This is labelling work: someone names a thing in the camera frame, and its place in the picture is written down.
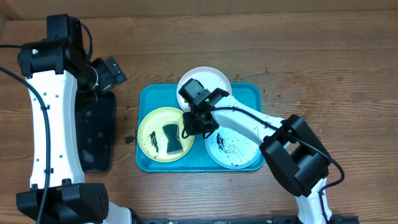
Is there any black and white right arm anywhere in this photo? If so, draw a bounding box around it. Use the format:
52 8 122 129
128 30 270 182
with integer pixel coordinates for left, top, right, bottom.
178 88 345 223

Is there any yellow-rimmed plate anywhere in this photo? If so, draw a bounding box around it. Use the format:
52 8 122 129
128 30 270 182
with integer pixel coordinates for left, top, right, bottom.
137 107 195 162

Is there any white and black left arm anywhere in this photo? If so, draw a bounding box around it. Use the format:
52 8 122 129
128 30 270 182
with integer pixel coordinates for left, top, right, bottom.
16 14 136 223

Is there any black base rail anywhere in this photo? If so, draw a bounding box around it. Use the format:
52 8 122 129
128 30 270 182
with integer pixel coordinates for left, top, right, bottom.
139 215 360 224

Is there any light blue-rimmed dirty plate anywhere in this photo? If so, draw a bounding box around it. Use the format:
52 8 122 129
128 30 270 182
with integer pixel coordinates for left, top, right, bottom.
205 127 265 171

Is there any black water tray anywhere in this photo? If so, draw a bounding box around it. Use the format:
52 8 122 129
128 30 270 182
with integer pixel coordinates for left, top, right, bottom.
75 91 116 173

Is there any green scouring sponge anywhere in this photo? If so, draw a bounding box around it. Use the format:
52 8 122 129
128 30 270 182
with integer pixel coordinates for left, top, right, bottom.
162 124 183 155

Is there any white dirty plate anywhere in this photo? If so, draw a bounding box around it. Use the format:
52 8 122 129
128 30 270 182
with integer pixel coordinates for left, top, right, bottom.
177 67 232 112

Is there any teal plastic serving tray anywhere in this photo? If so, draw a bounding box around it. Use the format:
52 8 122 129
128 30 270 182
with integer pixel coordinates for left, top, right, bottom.
136 83 262 172

